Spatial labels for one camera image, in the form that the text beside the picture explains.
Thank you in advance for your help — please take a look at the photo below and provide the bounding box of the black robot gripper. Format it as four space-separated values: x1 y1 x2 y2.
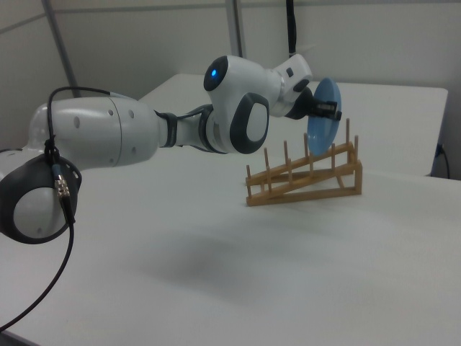
287 79 343 120

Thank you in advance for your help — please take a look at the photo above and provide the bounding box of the blue round plate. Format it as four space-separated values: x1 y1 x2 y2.
306 77 344 159

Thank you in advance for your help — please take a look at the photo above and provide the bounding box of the wooden plate rack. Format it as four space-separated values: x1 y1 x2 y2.
245 117 363 208

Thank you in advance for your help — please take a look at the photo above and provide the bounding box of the tall black camera pole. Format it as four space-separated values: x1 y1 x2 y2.
285 0 300 59

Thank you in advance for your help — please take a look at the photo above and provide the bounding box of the thin black wall cable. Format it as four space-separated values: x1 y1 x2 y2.
436 143 452 179

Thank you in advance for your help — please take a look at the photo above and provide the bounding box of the black cable with metal connector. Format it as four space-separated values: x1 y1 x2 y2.
0 86 125 331

